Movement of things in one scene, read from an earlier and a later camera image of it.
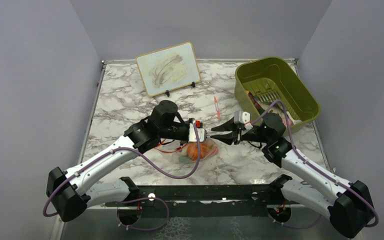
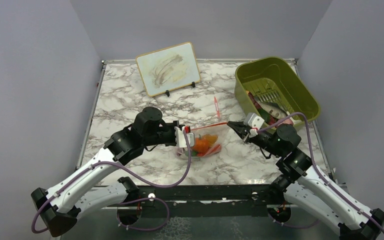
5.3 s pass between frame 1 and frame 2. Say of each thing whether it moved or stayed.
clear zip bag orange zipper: moved
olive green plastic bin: stayed
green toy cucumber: moved
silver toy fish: stayed
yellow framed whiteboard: stayed
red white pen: stayed
